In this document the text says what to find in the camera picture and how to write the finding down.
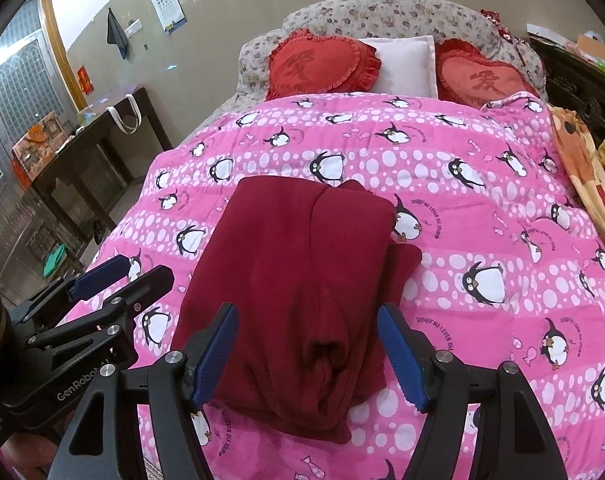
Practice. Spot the orange patterned blanket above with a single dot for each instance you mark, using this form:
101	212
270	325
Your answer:
582	170

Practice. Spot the dark carved wooden cabinet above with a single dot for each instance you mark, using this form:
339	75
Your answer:
572	90

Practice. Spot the white pillow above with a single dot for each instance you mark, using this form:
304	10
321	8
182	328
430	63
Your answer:
402	65

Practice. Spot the printed cardboard box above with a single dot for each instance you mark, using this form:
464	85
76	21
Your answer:
37	150

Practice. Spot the eye chart wall poster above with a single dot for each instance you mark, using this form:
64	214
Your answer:
165	0

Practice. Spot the person's left hand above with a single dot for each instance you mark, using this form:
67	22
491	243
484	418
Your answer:
27	455

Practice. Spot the metal grille door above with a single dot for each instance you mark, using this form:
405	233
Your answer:
27	75

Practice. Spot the white tote bag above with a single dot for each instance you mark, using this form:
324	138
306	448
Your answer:
113	120

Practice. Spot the floral upholstered headboard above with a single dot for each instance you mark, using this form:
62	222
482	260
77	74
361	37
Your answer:
382	15

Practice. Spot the red tasselled ornament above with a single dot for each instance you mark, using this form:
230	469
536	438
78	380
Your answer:
492	14

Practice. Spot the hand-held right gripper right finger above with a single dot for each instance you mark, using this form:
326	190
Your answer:
402	355

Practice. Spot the pink penguin print blanket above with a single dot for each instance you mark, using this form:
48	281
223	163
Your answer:
482	210

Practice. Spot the green cloth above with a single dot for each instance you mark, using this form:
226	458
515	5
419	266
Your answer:
55	260

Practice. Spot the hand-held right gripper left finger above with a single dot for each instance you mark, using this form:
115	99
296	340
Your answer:
215	355

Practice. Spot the clear plastic bag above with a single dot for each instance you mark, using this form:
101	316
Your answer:
592	45

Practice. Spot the dark wooden side table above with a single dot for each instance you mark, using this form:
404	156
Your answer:
97	125

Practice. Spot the maroon fleece garment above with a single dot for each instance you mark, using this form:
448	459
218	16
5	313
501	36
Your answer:
292	260

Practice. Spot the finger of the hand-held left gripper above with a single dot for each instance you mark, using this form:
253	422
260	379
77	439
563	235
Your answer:
97	272
147	282

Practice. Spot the red heart-shaped pillow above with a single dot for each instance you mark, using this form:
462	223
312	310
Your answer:
317	65
482	80

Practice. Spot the red paper wall decoration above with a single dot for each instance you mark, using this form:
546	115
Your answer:
85	80

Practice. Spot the white paper sheet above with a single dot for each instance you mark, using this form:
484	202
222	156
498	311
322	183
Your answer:
547	32

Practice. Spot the dark hanging cloth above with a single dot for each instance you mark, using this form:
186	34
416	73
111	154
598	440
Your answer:
115	32

